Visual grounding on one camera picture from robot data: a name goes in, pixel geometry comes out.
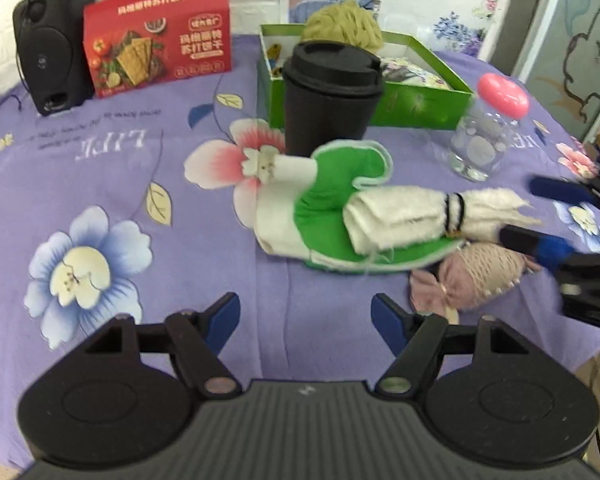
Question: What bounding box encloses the white floral bedding package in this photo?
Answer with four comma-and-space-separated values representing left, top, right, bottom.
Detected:
378, 0, 498, 58

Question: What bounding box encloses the green gift box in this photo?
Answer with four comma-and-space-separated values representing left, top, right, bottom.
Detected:
258, 24, 474, 130

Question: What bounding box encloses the purple floral bedsheet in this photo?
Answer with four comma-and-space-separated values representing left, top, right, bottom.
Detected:
0, 34, 600, 470

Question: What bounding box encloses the white towel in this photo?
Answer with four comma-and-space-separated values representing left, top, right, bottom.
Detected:
342, 186, 541, 255

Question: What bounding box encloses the pink knitted bow hat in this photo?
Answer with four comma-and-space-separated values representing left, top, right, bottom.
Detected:
408, 242, 542, 324

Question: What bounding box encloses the olive green bath pouf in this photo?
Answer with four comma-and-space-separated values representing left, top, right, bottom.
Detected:
300, 0, 384, 53

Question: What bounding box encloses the red cracker box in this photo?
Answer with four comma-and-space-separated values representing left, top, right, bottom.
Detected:
83, 0, 232, 98

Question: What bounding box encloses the floral fabric pouch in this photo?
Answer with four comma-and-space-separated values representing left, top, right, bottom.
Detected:
381, 58, 451, 90

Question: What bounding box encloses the yellow thread skein blue label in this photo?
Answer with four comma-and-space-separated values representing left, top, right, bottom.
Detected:
266, 44, 285, 78

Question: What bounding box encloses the glass jar pink lid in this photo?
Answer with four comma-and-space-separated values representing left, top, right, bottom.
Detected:
448, 73, 530, 182

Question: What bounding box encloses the black speaker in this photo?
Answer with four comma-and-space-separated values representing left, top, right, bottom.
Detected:
12, 0, 95, 116

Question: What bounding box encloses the black lidded coffee cup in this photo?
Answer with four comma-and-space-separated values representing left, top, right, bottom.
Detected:
283, 40, 385, 157

